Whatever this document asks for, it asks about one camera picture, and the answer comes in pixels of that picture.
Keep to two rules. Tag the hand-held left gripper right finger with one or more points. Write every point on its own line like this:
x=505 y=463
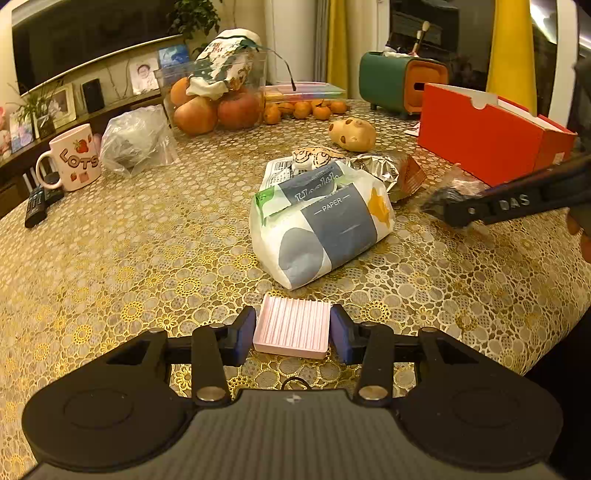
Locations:
x=340 y=334

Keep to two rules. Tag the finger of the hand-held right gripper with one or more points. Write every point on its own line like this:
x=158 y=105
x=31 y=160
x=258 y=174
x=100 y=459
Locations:
x=512 y=203

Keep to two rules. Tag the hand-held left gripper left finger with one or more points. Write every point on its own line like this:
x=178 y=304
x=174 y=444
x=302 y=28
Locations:
x=245 y=334

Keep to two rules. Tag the dark crinkled wrapper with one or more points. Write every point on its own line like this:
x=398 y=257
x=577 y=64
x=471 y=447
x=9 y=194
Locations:
x=450 y=196

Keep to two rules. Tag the red cardboard box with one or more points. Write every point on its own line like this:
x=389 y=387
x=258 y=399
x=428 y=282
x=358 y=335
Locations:
x=480 y=134

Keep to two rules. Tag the white grey tissue pack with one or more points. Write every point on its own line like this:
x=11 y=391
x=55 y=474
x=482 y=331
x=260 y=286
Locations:
x=318 y=230

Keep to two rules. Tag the silver foil snack bag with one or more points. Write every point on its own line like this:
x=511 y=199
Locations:
x=392 y=173

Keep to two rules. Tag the tan spotted head toy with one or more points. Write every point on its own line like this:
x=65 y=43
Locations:
x=353 y=134

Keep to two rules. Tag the cartoon bunny plush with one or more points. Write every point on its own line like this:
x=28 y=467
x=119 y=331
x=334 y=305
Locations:
x=318 y=157

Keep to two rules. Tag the gold lace covered desktop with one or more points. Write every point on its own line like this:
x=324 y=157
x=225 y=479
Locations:
x=138 y=258

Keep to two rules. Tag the person's right hand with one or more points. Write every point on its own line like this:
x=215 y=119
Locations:
x=582 y=240

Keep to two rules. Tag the yellow curtain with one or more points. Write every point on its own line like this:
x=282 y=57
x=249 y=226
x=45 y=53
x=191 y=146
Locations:
x=512 y=50
x=337 y=46

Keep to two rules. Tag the white green printed packet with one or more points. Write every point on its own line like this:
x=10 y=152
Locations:
x=277 y=174

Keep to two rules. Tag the green orange tissue box organizer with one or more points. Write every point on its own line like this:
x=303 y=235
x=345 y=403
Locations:
x=385 y=83

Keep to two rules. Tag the clear plastic bag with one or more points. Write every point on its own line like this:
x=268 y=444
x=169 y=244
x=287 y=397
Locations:
x=134 y=138

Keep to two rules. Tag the pile of small tangerines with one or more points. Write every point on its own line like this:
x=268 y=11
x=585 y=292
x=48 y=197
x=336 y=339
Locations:
x=302 y=110

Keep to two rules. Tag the pastel plastic case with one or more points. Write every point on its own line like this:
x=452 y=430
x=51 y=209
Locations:
x=304 y=91

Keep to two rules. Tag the black remote control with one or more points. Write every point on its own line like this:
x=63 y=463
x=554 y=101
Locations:
x=36 y=207
x=53 y=189

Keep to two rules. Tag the pink strawberry mug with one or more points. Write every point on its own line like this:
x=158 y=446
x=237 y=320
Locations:
x=76 y=159

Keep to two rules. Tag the clear plastic container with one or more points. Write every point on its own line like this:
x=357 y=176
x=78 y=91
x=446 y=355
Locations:
x=256 y=69

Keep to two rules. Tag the floral printed cloth bag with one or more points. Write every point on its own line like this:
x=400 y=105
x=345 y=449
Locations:
x=226 y=57

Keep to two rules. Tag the wooden sideboard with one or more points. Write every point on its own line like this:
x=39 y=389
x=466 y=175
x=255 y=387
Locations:
x=14 y=180

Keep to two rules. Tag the small black speaker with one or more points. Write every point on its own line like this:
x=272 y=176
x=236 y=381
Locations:
x=93 y=95

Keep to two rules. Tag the small plant in glass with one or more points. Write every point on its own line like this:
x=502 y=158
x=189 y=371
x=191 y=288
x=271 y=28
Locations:
x=39 y=115

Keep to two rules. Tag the potted green plant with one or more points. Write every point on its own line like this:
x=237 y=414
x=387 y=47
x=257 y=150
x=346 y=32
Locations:
x=194 y=18

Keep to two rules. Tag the dark television screen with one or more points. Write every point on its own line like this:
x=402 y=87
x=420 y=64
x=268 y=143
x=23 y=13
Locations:
x=83 y=32

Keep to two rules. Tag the portrait photo frame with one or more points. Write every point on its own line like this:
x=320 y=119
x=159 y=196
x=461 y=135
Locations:
x=144 y=74

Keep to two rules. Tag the white photo frame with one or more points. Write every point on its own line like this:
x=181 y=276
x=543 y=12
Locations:
x=62 y=106

